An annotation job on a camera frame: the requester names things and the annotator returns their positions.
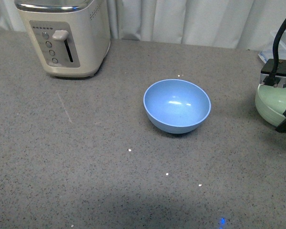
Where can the cream toaster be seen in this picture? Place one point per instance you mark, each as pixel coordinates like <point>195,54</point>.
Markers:
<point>70,37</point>

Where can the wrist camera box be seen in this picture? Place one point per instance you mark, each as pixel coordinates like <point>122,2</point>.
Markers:
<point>280,77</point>

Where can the white curtain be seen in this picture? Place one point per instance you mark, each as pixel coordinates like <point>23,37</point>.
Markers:
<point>240,24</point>

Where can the green bowl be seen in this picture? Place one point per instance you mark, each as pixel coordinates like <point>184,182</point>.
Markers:
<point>270,103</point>

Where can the clear plastic container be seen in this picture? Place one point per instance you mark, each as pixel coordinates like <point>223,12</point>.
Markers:
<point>282,45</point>

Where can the blue bowl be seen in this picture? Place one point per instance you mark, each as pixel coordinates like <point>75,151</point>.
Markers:
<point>176,106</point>

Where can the blue-rimmed container lid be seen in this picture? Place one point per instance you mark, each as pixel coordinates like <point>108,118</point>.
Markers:
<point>265,56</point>

